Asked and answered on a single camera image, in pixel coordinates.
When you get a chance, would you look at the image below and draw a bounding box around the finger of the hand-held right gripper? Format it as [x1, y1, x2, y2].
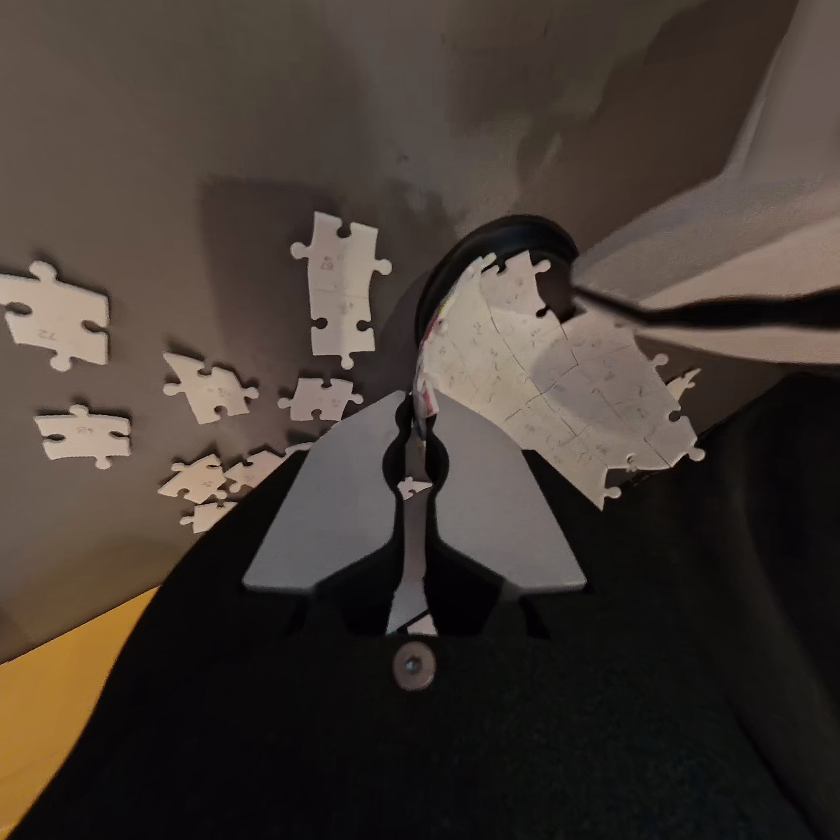
[571, 0, 840, 329]
[629, 318, 840, 374]

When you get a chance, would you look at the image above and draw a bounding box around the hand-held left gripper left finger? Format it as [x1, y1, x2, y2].
[241, 390, 418, 634]

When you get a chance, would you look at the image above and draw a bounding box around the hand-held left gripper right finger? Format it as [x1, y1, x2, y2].
[423, 392, 588, 634]

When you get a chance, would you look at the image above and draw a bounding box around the white puzzle ball shell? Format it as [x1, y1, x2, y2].
[408, 251, 707, 511]

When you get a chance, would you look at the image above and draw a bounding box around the black round ball stand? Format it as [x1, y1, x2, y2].
[413, 214, 583, 345]

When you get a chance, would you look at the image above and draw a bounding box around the loose white puzzle piece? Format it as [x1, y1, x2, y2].
[33, 403, 133, 471]
[0, 259, 112, 373]
[161, 351, 261, 427]
[276, 376, 365, 425]

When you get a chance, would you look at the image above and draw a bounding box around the pile of white puzzle pieces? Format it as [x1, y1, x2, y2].
[156, 441, 317, 535]

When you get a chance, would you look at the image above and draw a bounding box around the joined white puzzle piece pair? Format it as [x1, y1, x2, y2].
[289, 210, 394, 371]

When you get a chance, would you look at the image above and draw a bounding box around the yellow box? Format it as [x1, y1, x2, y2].
[0, 585, 162, 840]

